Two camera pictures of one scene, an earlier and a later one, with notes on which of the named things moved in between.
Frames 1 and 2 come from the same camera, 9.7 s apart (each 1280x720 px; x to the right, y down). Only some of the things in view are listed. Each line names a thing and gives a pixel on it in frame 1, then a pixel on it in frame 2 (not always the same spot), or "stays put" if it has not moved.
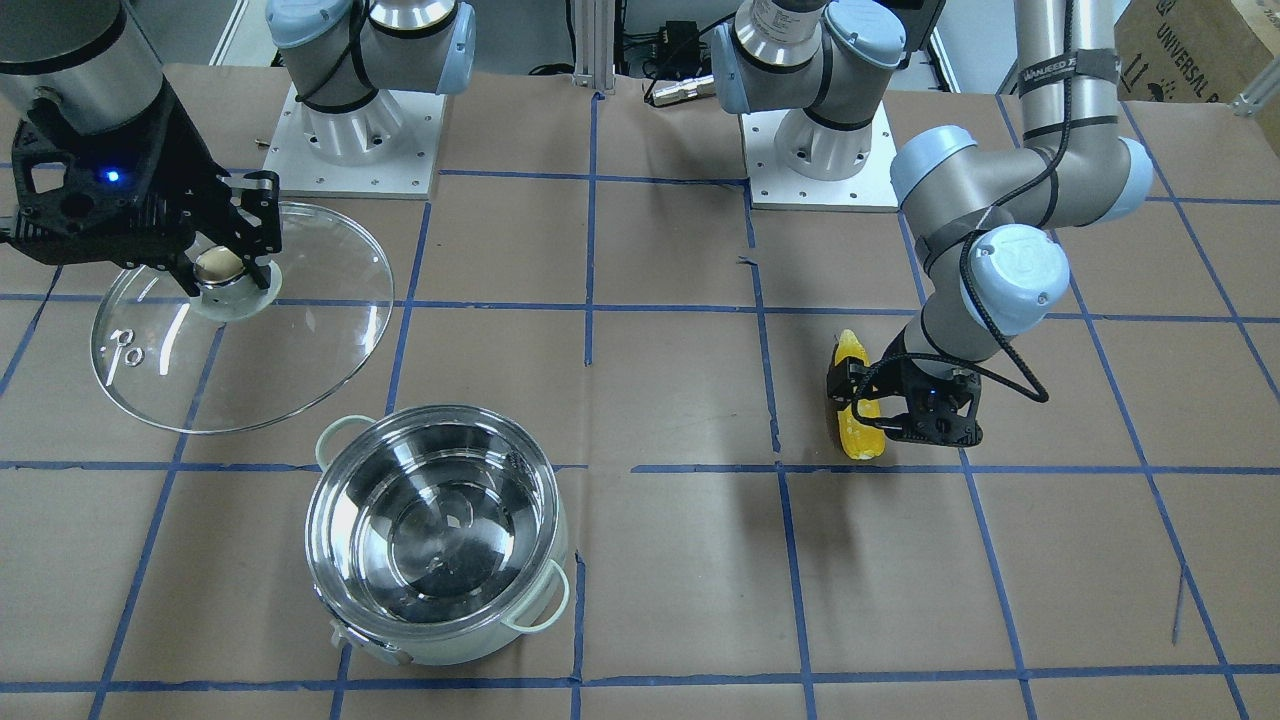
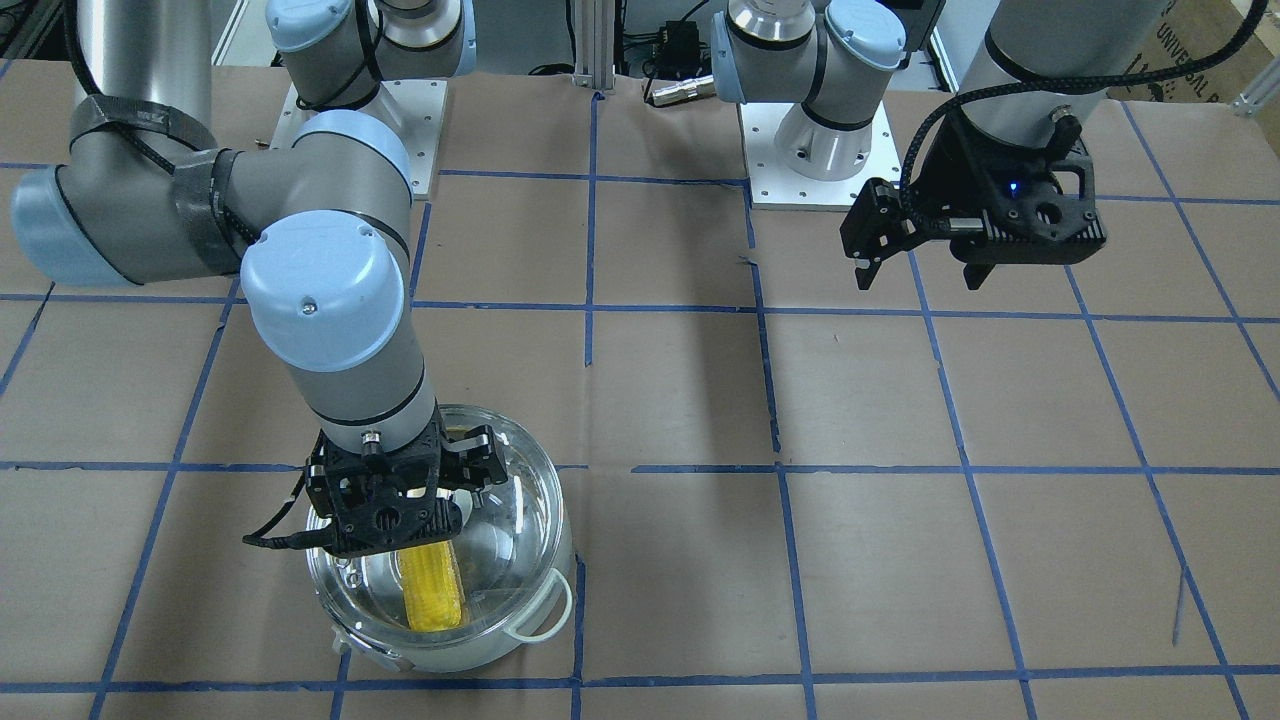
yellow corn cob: (862, 440) -> (432, 585)
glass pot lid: (237, 357) -> (465, 588)
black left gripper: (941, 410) -> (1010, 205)
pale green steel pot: (434, 532) stays put
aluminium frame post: (595, 45) stays put
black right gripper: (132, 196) -> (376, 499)
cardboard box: (1194, 51) stays put
